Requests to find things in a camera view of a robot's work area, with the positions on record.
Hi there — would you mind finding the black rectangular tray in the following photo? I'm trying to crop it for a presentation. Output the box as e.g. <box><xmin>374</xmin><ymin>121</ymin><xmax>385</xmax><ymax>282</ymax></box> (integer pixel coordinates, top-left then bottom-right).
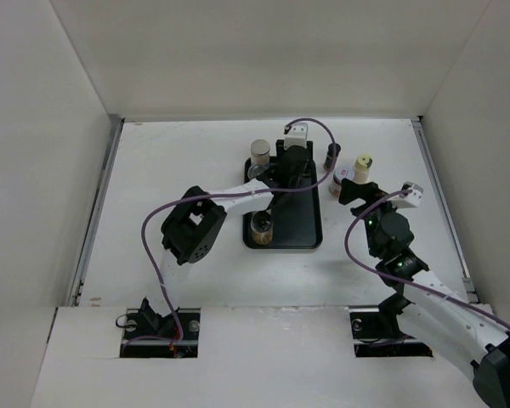
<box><xmin>242</xmin><ymin>155</ymin><xmax>324</xmax><ymax>251</ymax></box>

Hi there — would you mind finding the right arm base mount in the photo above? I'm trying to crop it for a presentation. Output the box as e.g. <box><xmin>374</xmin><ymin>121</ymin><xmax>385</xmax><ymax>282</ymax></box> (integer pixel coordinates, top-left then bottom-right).
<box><xmin>349</xmin><ymin>294</ymin><xmax>434</xmax><ymax>358</ymax></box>

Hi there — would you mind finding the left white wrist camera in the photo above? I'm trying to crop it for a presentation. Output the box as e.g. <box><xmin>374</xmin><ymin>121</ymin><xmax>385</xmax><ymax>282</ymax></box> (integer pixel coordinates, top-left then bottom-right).
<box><xmin>284</xmin><ymin>122</ymin><xmax>309</xmax><ymax>150</ymax></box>

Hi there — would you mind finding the purple cable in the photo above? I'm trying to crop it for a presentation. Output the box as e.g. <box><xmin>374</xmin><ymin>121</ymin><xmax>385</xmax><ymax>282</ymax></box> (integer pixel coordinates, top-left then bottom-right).
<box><xmin>343</xmin><ymin>190</ymin><xmax>510</xmax><ymax>339</ymax></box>
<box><xmin>140</xmin><ymin>117</ymin><xmax>339</xmax><ymax>357</ymax></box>

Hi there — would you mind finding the clear top pepper grinder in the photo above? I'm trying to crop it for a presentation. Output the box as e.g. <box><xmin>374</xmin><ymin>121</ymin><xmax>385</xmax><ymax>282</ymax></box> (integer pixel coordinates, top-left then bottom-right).
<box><xmin>246</xmin><ymin>164</ymin><xmax>267</xmax><ymax>180</ymax></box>

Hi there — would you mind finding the silver lid grain bottle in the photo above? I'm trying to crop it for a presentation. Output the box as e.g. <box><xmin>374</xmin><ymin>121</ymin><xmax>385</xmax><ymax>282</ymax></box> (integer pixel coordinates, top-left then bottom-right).
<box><xmin>250</xmin><ymin>139</ymin><xmax>270</xmax><ymax>165</ymax></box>

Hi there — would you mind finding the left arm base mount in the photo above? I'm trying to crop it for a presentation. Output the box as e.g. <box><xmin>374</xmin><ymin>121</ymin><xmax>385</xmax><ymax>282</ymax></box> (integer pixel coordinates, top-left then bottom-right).
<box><xmin>115</xmin><ymin>298</ymin><xmax>201</xmax><ymax>359</ymax></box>

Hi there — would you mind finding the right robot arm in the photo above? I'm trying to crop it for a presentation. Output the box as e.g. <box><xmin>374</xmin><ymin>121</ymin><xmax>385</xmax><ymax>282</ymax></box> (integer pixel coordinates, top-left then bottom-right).
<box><xmin>338</xmin><ymin>179</ymin><xmax>510</xmax><ymax>407</ymax></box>

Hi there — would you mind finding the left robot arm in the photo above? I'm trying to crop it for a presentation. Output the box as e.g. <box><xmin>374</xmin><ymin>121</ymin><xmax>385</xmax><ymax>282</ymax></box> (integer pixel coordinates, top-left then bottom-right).
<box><xmin>161</xmin><ymin>139</ymin><xmax>322</xmax><ymax>308</ymax></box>

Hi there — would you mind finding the white lid sauce jar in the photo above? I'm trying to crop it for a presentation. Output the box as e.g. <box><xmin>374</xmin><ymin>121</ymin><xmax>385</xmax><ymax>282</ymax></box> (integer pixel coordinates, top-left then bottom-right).
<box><xmin>328</xmin><ymin>166</ymin><xmax>354</xmax><ymax>197</ymax></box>

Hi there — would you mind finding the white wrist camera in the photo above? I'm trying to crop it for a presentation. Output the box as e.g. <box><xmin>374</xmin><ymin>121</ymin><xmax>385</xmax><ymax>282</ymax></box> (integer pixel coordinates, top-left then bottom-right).
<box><xmin>395</xmin><ymin>182</ymin><xmax>424</xmax><ymax>209</ymax></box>
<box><xmin>284</xmin><ymin>122</ymin><xmax>309</xmax><ymax>150</ymax></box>

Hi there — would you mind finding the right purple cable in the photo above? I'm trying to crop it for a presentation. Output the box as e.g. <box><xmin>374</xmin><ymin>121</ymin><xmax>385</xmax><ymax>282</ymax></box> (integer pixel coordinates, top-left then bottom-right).
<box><xmin>343</xmin><ymin>190</ymin><xmax>510</xmax><ymax>339</ymax></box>

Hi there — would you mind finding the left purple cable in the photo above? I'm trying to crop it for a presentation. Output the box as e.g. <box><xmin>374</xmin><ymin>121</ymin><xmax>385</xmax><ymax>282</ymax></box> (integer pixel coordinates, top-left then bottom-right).
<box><xmin>140</xmin><ymin>117</ymin><xmax>339</xmax><ymax>357</ymax></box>

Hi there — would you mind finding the black cap spice jar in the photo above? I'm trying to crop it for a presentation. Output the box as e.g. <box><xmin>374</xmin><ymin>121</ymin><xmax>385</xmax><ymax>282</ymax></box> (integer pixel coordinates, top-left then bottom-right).
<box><xmin>323</xmin><ymin>143</ymin><xmax>341</xmax><ymax>172</ymax></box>

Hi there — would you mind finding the yellow cap spice bottle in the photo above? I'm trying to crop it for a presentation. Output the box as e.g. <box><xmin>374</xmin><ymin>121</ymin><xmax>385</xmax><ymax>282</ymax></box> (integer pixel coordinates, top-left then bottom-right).
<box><xmin>353</xmin><ymin>154</ymin><xmax>373</xmax><ymax>184</ymax></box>

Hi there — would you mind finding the black lid bottle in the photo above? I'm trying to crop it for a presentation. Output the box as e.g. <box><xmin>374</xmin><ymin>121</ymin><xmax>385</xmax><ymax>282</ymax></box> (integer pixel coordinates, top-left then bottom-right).
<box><xmin>250</xmin><ymin>211</ymin><xmax>273</xmax><ymax>246</ymax></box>

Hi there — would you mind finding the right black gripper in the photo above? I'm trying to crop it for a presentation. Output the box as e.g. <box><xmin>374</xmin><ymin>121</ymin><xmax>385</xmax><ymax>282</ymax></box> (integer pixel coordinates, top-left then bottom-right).
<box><xmin>339</xmin><ymin>177</ymin><xmax>407</xmax><ymax>257</ymax></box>

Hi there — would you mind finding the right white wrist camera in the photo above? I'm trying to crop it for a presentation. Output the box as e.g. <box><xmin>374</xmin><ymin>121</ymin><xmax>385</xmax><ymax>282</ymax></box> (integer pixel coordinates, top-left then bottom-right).
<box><xmin>395</xmin><ymin>182</ymin><xmax>424</xmax><ymax>209</ymax></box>

